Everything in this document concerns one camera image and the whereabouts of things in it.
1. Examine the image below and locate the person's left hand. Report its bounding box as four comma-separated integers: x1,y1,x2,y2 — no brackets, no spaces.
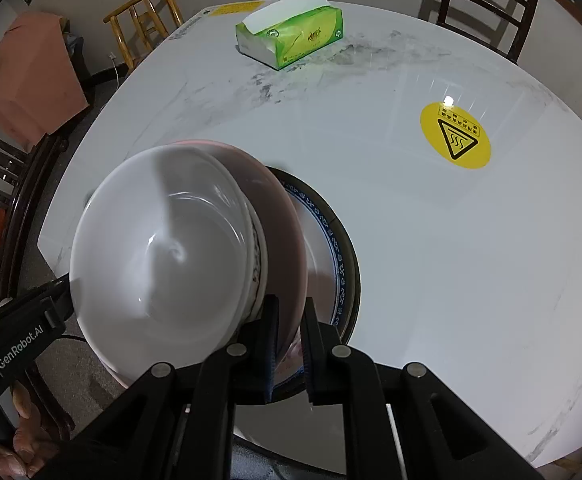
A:
0,380,52,480

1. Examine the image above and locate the pink bowl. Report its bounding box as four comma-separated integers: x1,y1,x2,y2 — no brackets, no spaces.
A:
103,140,308,391

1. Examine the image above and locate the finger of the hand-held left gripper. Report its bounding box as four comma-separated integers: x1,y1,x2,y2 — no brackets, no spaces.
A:
45,272,74,318

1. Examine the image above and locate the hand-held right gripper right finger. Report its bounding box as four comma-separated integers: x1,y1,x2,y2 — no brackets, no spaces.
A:
301,297,547,480

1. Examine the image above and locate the dark wooden slat chair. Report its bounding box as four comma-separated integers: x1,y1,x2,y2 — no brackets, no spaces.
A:
436,0,542,63

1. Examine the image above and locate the white plate with pink flowers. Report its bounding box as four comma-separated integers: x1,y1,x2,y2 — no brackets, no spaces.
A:
278,195,336,386

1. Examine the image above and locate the large blue floral plate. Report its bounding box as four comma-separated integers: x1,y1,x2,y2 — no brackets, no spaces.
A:
263,164,362,401

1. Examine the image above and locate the bamboo chair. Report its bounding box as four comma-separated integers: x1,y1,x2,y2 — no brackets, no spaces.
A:
103,0,186,71

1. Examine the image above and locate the white ribbed bowl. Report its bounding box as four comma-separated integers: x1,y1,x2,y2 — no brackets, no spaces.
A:
69,146,258,361

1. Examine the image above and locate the green tissue box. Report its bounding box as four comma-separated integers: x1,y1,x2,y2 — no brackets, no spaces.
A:
235,0,345,71

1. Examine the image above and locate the small blue floral plate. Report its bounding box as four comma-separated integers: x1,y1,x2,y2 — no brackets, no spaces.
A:
276,180,349,391

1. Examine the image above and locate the round yellow warning sticker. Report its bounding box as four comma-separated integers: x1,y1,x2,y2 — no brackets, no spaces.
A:
419,101,492,169

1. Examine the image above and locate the dark carved wooden chair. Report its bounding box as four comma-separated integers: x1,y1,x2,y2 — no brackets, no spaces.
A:
0,125,76,441

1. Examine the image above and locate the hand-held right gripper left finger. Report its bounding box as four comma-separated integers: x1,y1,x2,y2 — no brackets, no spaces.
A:
36,294,281,480

